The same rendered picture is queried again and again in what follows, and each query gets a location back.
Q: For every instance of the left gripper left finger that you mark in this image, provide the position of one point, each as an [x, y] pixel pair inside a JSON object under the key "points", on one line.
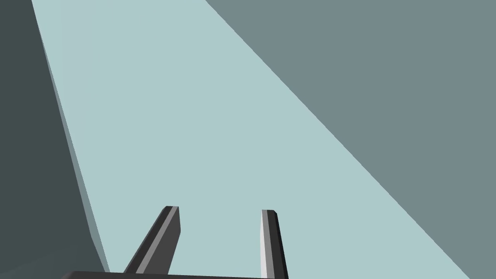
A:
{"points": [[159, 244]]}

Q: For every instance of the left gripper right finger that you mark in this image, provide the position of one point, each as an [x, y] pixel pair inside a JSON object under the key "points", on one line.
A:
{"points": [[271, 248]]}

